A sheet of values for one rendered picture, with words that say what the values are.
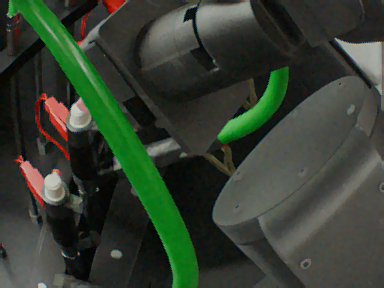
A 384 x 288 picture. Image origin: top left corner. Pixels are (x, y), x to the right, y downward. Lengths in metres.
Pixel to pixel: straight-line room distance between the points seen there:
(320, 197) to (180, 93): 0.38
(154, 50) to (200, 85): 0.03
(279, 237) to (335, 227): 0.01
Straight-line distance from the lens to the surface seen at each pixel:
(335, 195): 0.23
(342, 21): 0.50
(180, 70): 0.59
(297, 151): 0.26
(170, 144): 0.82
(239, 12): 0.54
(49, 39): 0.49
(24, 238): 1.10
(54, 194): 0.77
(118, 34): 0.61
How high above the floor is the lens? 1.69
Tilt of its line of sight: 47 degrees down
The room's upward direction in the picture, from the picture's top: 1 degrees counter-clockwise
